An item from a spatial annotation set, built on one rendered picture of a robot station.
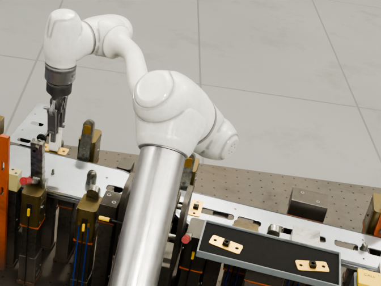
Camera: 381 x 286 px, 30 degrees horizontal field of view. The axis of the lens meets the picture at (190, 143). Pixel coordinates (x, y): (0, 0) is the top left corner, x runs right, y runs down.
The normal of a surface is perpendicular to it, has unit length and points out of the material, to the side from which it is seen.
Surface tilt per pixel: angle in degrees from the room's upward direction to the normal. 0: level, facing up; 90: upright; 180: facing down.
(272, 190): 0
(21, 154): 0
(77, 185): 0
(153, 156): 46
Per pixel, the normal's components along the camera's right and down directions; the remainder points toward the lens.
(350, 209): 0.16, -0.84
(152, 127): -0.44, 0.00
